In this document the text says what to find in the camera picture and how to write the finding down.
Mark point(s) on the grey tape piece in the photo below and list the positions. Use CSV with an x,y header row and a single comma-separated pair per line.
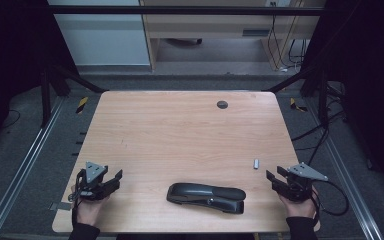
x,y
60,206

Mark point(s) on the black horizontal frame bar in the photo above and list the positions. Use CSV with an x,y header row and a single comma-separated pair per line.
x,y
180,10

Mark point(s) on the dark low object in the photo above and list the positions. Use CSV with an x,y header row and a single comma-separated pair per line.
x,y
184,41

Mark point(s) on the white cabinet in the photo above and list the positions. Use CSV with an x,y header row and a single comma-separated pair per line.
x,y
103,36

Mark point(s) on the dark round table grommet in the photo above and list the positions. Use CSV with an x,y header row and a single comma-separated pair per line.
x,y
222,104

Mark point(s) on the person's right hand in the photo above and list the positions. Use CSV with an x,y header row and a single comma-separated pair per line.
x,y
300,209

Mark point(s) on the person's left hand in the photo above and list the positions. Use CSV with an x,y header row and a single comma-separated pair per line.
x,y
89,211

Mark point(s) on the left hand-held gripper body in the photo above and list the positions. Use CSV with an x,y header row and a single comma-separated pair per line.
x,y
95,171

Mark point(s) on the black frame strut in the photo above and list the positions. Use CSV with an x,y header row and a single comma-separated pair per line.
x,y
293,80
76,79

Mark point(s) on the black stapler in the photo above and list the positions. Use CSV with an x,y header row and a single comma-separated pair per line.
x,y
206,195

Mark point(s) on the aluminium floor rail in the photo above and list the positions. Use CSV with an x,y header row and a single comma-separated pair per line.
x,y
343,173
26,160

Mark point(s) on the black curtain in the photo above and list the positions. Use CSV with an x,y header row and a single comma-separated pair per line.
x,y
370,83
10,50

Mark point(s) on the yellow black striped tape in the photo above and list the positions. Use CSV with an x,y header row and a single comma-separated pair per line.
x,y
82,105
296,106

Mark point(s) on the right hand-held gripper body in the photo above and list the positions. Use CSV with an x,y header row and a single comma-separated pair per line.
x,y
306,172

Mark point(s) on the black frame post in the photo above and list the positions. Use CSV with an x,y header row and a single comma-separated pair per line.
x,y
323,100
45,100

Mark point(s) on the light wooden desk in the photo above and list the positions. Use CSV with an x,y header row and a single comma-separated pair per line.
x,y
210,25

